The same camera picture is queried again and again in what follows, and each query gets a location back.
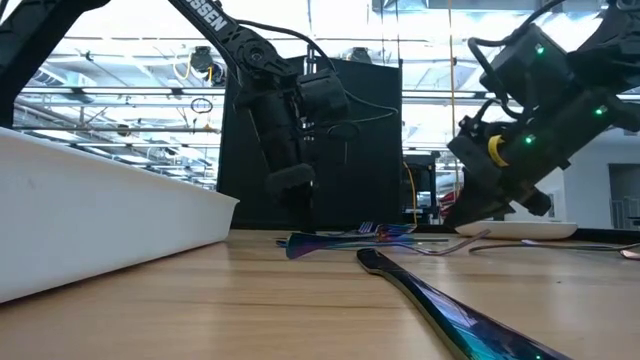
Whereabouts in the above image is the white cutlery tray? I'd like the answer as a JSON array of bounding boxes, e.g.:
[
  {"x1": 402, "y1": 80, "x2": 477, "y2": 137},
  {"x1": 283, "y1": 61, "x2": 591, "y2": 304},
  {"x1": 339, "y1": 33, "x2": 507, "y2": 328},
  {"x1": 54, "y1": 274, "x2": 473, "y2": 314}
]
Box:
[{"x1": 0, "y1": 125, "x2": 240, "y2": 305}]

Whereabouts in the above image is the yellow cart cable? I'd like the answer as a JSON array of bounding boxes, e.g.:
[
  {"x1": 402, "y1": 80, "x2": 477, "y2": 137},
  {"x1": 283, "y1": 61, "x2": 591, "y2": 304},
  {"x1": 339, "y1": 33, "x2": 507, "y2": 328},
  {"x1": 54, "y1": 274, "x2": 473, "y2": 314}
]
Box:
[{"x1": 403, "y1": 160, "x2": 419, "y2": 225}]

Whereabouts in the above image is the black equipment cart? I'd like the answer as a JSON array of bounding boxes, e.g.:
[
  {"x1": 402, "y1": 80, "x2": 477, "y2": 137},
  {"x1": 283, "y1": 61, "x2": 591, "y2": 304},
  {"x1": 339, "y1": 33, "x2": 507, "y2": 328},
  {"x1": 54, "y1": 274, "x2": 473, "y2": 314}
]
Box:
[{"x1": 402, "y1": 153, "x2": 439, "y2": 225}]

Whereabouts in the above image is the white round plate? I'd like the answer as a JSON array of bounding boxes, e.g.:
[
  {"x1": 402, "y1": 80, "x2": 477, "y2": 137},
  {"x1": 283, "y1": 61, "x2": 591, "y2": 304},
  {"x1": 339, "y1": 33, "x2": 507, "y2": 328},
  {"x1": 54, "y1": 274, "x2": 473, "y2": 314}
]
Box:
[{"x1": 454, "y1": 220, "x2": 580, "y2": 241}]

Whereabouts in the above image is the iridescent rainbow knife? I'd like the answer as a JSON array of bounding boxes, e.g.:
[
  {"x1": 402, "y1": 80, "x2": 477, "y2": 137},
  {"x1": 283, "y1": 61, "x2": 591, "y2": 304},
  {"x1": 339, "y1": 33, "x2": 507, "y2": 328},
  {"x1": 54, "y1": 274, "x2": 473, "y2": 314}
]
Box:
[{"x1": 355, "y1": 248, "x2": 574, "y2": 360}]

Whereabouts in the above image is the black hanging cable ring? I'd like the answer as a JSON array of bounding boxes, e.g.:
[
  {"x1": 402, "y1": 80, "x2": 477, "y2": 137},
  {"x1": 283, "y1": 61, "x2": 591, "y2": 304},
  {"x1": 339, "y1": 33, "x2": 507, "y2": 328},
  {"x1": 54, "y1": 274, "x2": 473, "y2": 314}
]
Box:
[{"x1": 189, "y1": 96, "x2": 215, "y2": 115}]

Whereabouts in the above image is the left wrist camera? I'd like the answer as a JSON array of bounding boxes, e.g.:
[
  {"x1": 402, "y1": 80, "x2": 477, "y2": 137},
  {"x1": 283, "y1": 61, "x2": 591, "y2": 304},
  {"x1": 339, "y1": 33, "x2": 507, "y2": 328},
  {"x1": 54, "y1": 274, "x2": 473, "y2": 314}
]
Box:
[{"x1": 295, "y1": 68, "x2": 352, "y2": 125}]

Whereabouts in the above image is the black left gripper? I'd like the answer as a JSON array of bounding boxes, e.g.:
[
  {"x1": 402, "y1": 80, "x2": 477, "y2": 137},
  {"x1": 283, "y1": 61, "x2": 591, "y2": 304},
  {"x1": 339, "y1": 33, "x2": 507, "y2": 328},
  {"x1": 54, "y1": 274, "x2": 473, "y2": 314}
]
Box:
[{"x1": 233, "y1": 66, "x2": 322, "y2": 234}]

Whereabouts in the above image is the black right camera cable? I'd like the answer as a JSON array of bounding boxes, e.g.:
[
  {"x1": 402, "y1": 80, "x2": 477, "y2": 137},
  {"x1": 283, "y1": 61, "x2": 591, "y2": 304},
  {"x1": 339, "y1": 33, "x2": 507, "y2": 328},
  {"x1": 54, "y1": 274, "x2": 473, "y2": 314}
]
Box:
[{"x1": 467, "y1": 22, "x2": 551, "y2": 121}]

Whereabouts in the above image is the black folding screen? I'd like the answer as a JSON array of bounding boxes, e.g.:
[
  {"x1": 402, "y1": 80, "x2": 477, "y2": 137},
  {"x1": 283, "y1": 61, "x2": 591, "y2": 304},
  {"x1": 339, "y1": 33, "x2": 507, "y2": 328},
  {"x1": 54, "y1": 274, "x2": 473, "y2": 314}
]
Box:
[{"x1": 216, "y1": 54, "x2": 404, "y2": 231}]

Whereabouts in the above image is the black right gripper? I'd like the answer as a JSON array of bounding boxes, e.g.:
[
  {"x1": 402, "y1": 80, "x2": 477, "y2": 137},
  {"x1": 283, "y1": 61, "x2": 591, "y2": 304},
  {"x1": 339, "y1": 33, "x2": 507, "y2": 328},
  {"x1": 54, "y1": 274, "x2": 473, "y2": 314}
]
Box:
[{"x1": 442, "y1": 107, "x2": 575, "y2": 231}]

